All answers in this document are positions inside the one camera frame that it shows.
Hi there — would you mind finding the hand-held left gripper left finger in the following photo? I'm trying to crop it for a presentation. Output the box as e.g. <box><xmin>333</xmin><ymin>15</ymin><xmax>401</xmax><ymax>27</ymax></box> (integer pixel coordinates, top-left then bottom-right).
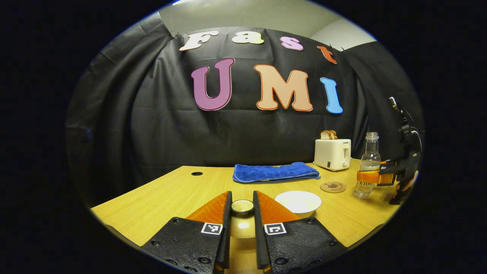
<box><xmin>142</xmin><ymin>191</ymin><xmax>233</xmax><ymax>274</ymax></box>

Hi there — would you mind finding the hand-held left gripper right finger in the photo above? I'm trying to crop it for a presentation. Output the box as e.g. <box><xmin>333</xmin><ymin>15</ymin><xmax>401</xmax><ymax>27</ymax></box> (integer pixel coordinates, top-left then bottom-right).
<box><xmin>253</xmin><ymin>191</ymin><xmax>347</xmax><ymax>274</ymax></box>

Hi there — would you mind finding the yellow teacup lid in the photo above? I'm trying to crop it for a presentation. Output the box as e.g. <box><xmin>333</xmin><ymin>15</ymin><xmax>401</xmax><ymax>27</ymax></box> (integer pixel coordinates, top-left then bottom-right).
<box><xmin>229</xmin><ymin>199</ymin><xmax>257</xmax><ymax>239</ymax></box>

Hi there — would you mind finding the clear plastic water bottle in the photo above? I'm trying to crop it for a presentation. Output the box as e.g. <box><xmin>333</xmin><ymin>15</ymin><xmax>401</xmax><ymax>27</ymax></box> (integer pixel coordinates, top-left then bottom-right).
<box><xmin>353</xmin><ymin>132</ymin><xmax>381</xmax><ymax>199</ymax></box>

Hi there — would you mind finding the round cork coaster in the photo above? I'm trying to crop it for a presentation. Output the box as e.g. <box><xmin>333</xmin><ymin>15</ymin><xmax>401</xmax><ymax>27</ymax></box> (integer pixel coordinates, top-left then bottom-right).
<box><xmin>320</xmin><ymin>182</ymin><xmax>346</xmax><ymax>193</ymax></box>

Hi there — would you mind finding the yellow ceramic teacup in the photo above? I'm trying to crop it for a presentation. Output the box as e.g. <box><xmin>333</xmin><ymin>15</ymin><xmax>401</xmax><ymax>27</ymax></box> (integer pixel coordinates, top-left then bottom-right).
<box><xmin>275</xmin><ymin>191</ymin><xmax>322</xmax><ymax>220</ymax></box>

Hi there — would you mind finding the white toaster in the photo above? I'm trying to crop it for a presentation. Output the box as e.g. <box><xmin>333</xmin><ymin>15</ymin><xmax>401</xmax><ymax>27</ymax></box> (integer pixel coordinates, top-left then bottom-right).
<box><xmin>314</xmin><ymin>139</ymin><xmax>352</xmax><ymax>172</ymax></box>

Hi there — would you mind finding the folded blue towel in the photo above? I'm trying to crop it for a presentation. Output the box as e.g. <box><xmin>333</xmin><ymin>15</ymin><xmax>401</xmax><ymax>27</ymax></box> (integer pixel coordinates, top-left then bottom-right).
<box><xmin>233</xmin><ymin>162</ymin><xmax>321</xmax><ymax>183</ymax></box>

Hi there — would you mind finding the black backdrop cloth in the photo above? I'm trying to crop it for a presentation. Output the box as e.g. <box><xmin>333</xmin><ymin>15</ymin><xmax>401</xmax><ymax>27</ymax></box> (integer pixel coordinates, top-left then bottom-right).
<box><xmin>65</xmin><ymin>11</ymin><xmax>425</xmax><ymax>208</ymax></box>

